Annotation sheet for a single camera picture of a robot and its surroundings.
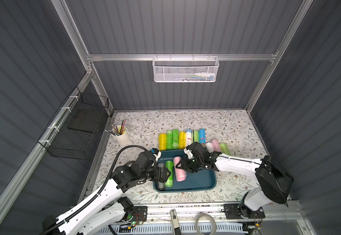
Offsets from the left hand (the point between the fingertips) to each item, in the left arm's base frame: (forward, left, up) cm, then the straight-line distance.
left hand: (164, 175), depth 72 cm
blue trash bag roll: (+31, -25, -13) cm, 42 cm away
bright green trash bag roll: (+29, -2, -12) cm, 31 cm away
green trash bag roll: (+11, -2, -11) cm, 16 cm away
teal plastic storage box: (+2, -20, -14) cm, 25 cm away
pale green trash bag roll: (+21, -38, -11) cm, 45 cm away
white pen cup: (+28, +29, -4) cm, 40 cm away
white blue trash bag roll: (+30, -15, -10) cm, 35 cm away
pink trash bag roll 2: (+24, -33, -12) cm, 42 cm away
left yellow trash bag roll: (+27, +3, -12) cm, 30 cm away
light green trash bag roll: (+32, -21, -12) cm, 40 cm away
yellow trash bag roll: (+28, -11, -12) cm, 32 cm away
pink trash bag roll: (+2, -9, -6) cm, 11 cm away
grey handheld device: (-19, -5, -11) cm, 22 cm away
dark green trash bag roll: (+29, -6, -12) cm, 32 cm away
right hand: (+7, -8, -7) cm, 12 cm away
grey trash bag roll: (-1, +2, -12) cm, 13 cm away
